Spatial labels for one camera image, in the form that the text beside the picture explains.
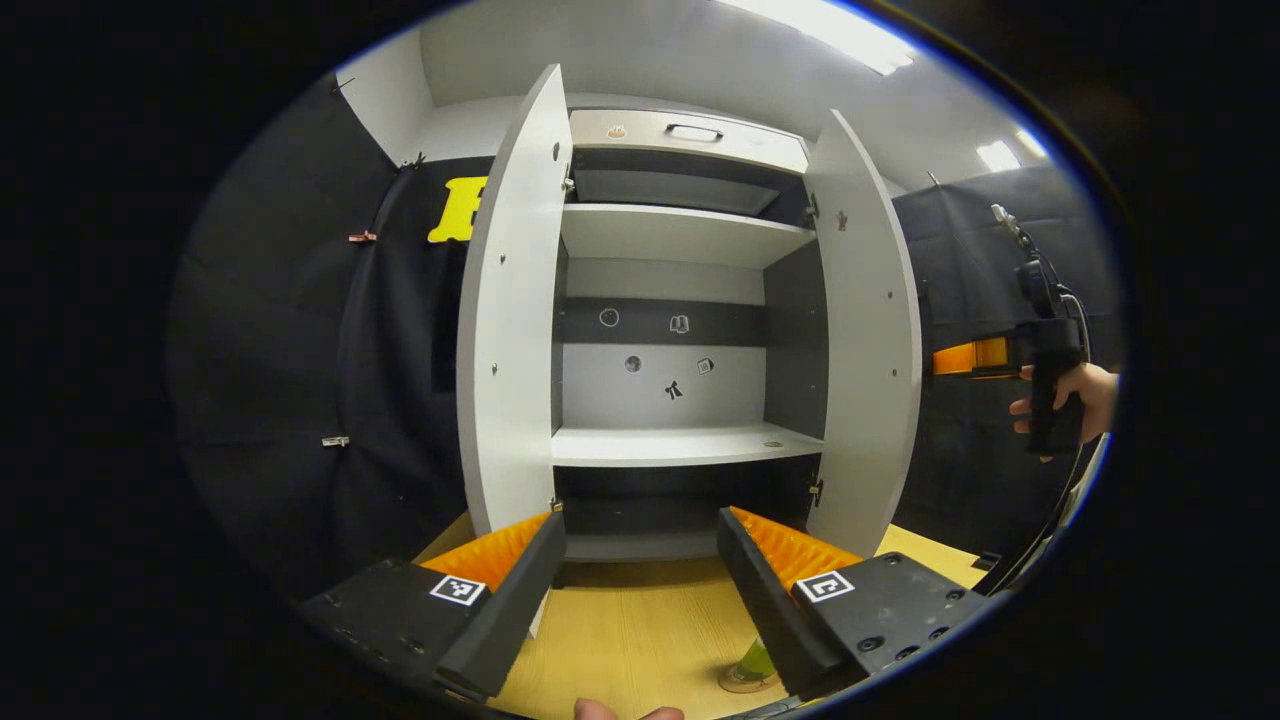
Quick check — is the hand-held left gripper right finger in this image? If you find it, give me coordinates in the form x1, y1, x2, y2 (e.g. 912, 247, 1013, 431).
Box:
717, 505, 1011, 701

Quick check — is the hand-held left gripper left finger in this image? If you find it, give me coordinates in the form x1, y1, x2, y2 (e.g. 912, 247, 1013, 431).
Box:
300, 510, 568, 701

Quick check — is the round wooden coaster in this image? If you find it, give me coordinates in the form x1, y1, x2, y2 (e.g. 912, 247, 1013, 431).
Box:
717, 660, 783, 695

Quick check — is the white cabinet door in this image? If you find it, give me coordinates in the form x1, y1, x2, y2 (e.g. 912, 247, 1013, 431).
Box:
805, 108, 923, 561
456, 63, 574, 641

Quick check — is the white and grey cabinet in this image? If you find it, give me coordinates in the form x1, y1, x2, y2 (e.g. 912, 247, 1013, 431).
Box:
550, 95, 831, 563

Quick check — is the long ceiling light panel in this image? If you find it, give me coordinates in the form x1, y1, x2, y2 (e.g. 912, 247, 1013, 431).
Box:
715, 0, 916, 76

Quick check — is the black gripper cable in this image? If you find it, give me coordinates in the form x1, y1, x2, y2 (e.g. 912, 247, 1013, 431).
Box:
975, 290, 1096, 596

